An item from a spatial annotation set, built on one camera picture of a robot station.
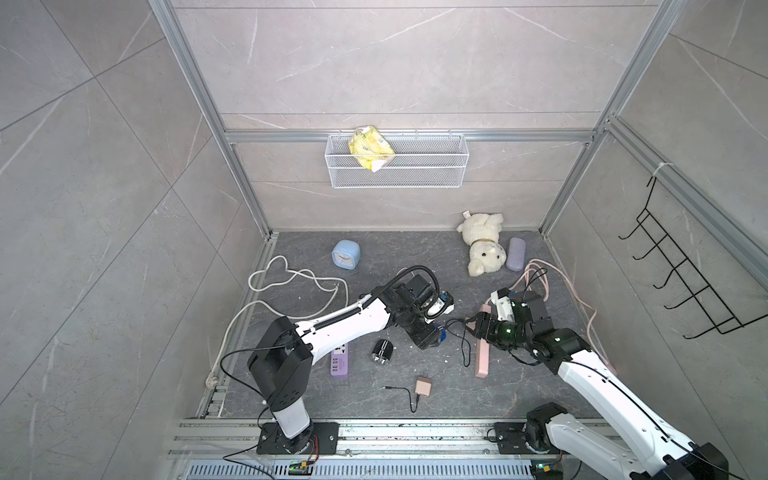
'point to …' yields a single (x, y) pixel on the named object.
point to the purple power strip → (339, 363)
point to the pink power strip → (482, 349)
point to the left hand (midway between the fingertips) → (435, 331)
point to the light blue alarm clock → (346, 254)
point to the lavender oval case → (517, 254)
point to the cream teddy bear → (481, 232)
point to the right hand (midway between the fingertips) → (472, 327)
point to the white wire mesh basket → (421, 161)
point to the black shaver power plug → (382, 350)
